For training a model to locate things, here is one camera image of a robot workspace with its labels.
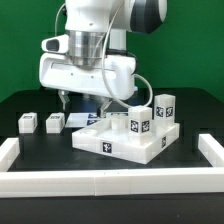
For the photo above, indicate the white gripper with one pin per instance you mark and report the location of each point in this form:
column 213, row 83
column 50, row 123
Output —
column 57, row 71

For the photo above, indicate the white square table top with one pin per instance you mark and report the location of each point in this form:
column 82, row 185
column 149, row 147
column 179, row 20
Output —
column 102, row 138

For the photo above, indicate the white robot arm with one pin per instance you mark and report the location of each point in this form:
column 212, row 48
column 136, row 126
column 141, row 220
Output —
column 91, row 57

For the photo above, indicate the white AprilTag base sheet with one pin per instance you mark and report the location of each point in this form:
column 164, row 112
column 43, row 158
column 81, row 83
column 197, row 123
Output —
column 80, row 120

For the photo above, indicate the white U-shaped obstacle fence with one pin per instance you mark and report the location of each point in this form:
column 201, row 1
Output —
column 103, row 182

